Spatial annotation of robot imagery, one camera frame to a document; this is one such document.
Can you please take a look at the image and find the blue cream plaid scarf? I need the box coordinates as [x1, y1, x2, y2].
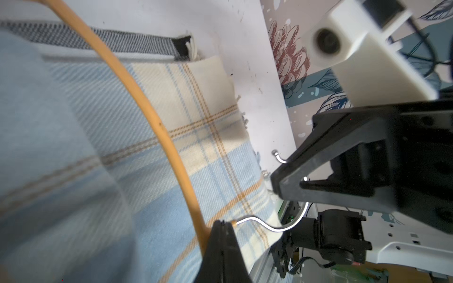
[1, 31, 279, 283]

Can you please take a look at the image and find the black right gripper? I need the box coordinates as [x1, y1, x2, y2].
[271, 100, 453, 233]

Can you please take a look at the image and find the black grey checkered scarf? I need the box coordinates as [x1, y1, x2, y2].
[1, 20, 198, 61]

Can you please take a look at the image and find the wooden clothes hanger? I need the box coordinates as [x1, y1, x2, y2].
[31, 1, 310, 255]

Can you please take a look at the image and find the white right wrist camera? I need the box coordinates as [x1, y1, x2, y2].
[303, 1, 439, 107]

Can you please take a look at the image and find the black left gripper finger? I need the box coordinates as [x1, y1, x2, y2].
[194, 221, 252, 283]

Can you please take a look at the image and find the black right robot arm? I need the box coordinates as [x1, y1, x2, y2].
[271, 99, 453, 264]

